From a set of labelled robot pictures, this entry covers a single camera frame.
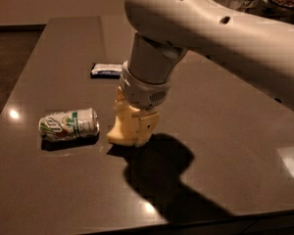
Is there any yellow sponge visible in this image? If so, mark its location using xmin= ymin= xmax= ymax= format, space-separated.
xmin=107 ymin=111 xmax=134 ymax=146

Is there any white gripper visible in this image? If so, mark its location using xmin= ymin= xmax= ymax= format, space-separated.
xmin=114 ymin=62 xmax=171 ymax=147

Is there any blue white snack packet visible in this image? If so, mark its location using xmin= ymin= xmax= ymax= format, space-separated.
xmin=90 ymin=63 xmax=123 ymax=78

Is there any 7up soda can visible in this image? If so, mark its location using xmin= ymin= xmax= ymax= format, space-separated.
xmin=38 ymin=108 xmax=100 ymax=142

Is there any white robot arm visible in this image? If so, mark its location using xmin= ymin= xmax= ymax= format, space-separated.
xmin=107 ymin=0 xmax=294 ymax=147

